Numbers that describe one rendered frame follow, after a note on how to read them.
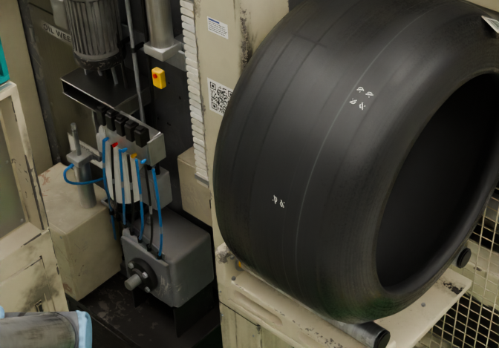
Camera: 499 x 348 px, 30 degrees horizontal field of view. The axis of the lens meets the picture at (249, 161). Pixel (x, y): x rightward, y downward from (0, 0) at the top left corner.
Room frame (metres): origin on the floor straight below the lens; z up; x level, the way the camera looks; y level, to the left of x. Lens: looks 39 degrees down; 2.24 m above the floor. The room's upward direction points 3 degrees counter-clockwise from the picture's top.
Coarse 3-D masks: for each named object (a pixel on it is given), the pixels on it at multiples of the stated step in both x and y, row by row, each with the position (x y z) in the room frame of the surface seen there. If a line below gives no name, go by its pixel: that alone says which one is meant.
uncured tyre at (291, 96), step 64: (320, 0) 1.35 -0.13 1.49; (384, 0) 1.33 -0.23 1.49; (448, 0) 1.35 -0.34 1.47; (256, 64) 1.26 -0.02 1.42; (320, 64) 1.21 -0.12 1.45; (384, 64) 1.18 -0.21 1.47; (448, 64) 1.20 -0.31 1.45; (256, 128) 1.17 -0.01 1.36; (320, 128) 1.12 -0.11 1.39; (384, 128) 1.10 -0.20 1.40; (448, 128) 1.50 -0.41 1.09; (256, 192) 1.12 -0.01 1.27; (320, 192) 1.06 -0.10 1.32; (384, 192) 1.07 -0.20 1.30; (448, 192) 1.42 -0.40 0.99; (256, 256) 1.12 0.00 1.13; (320, 256) 1.03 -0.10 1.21; (384, 256) 1.32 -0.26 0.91; (448, 256) 1.24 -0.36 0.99
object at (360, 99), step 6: (360, 84) 1.15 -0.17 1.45; (360, 90) 1.15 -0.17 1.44; (366, 90) 1.14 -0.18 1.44; (372, 90) 1.14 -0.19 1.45; (354, 96) 1.14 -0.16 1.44; (360, 96) 1.14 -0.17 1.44; (366, 96) 1.13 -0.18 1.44; (372, 96) 1.13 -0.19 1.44; (348, 102) 1.13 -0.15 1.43; (354, 102) 1.13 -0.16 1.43; (360, 102) 1.13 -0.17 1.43; (366, 102) 1.13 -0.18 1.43; (354, 108) 1.12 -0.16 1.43; (360, 108) 1.12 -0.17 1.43; (366, 108) 1.12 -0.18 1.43
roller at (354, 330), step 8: (240, 264) 1.34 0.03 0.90; (264, 280) 1.29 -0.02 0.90; (288, 296) 1.25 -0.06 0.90; (328, 320) 1.18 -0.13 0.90; (344, 328) 1.15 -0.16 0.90; (352, 328) 1.14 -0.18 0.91; (360, 328) 1.14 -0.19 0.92; (368, 328) 1.13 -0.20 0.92; (376, 328) 1.13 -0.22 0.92; (384, 328) 1.14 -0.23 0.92; (352, 336) 1.14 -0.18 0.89; (360, 336) 1.13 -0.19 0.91; (368, 336) 1.12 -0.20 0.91; (376, 336) 1.11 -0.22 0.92; (384, 336) 1.11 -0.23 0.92; (368, 344) 1.11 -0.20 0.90; (376, 344) 1.10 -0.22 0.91; (384, 344) 1.12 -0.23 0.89
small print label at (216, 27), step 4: (208, 16) 1.47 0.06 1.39; (208, 20) 1.47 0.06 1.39; (212, 20) 1.46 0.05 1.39; (216, 20) 1.46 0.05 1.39; (208, 24) 1.47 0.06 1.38; (212, 24) 1.46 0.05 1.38; (216, 24) 1.46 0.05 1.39; (220, 24) 1.45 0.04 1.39; (224, 24) 1.44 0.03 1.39; (208, 28) 1.47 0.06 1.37; (212, 28) 1.46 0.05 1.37; (216, 28) 1.46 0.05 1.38; (220, 28) 1.45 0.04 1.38; (224, 28) 1.44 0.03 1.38; (212, 32) 1.46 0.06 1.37; (216, 32) 1.46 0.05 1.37; (220, 32) 1.45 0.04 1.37; (224, 32) 1.44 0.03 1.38; (224, 36) 1.44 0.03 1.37
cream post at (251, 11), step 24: (216, 0) 1.45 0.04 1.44; (240, 0) 1.42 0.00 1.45; (264, 0) 1.45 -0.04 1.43; (288, 0) 1.50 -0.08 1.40; (240, 24) 1.42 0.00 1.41; (264, 24) 1.45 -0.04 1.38; (216, 48) 1.46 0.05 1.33; (240, 48) 1.42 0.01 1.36; (216, 72) 1.46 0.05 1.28; (240, 72) 1.42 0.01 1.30; (216, 120) 1.47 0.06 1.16; (216, 240) 1.49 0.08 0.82; (240, 312) 1.45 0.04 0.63; (240, 336) 1.45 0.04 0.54; (264, 336) 1.43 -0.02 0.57
